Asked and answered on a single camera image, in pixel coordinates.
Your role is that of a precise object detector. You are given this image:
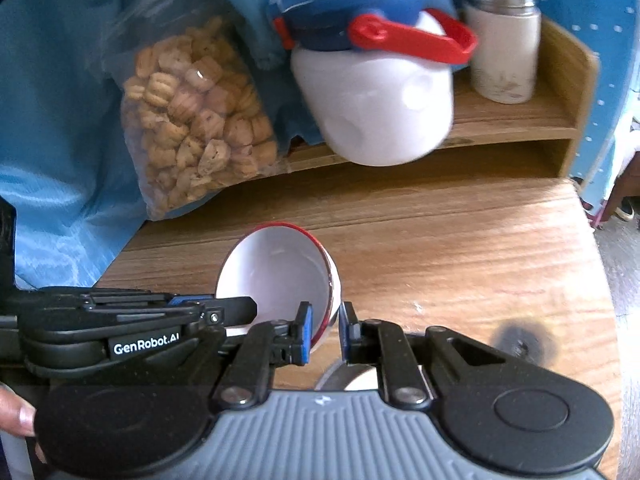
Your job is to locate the deep steel bowl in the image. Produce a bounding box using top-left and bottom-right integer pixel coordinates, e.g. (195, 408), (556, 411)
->
(314, 361), (376, 391)

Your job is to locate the white red-rimmed bowl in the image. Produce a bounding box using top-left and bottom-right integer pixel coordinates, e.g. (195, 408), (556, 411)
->
(215, 222), (342, 350)
(345, 367), (378, 391)

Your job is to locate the person's left hand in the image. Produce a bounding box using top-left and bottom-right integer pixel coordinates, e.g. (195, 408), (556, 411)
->
(0, 385), (36, 440)

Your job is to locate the blue cloth cover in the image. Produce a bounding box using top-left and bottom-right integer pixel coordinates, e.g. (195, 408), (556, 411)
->
(1, 0), (319, 289)

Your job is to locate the bag of biscuits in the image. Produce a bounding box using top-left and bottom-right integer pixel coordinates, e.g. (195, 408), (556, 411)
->
(101, 0), (282, 221)

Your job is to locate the wooden desk shelf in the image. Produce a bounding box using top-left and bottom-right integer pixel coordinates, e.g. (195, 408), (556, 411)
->
(271, 20), (599, 177)

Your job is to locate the white jug blue lid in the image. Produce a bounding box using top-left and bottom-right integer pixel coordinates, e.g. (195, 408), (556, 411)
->
(269, 0), (477, 167)

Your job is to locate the white steel thermos cup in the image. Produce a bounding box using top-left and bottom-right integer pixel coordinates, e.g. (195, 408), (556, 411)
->
(464, 0), (541, 104)

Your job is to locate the blue dotted curtain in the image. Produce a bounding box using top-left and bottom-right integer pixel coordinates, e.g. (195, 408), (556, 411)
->
(439, 0), (640, 212)

